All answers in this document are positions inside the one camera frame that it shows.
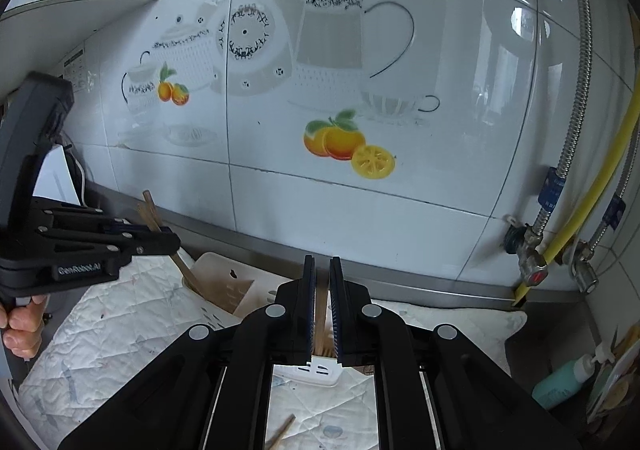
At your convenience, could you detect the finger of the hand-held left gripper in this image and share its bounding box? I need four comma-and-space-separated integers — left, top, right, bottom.
39, 228, 182, 257
45, 208, 163, 237

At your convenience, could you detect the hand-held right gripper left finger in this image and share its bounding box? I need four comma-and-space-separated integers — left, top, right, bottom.
57, 255, 316, 450

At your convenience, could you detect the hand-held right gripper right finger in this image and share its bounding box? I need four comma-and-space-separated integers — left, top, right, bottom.
329, 257, 584, 450

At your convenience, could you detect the white plastic chopstick holder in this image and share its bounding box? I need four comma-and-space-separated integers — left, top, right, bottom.
181, 252, 347, 389

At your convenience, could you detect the person's left hand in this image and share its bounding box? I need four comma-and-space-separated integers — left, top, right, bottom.
0, 294, 52, 359

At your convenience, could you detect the white quilted cloth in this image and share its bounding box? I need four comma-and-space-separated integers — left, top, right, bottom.
17, 250, 529, 450

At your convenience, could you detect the teal pump bottle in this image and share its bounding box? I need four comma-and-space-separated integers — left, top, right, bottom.
531, 344, 617, 412

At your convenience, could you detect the pale round plate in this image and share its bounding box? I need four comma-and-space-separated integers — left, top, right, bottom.
586, 325, 640, 432

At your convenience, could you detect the black cable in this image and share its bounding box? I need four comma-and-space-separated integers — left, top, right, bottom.
61, 144, 89, 205

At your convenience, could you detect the red handle metal valve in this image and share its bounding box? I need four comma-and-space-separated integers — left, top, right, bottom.
504, 222, 552, 289

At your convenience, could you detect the blue hose tag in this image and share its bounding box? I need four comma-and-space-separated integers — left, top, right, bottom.
602, 197, 627, 231
537, 167, 567, 209

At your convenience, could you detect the yellow gas hose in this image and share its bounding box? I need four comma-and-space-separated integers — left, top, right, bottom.
514, 102, 640, 309

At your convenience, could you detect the braided metal hose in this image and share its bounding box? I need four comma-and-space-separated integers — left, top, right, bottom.
584, 130, 640, 253

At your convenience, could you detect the corrugated metal hose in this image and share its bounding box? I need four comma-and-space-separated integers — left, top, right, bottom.
530, 0, 595, 237

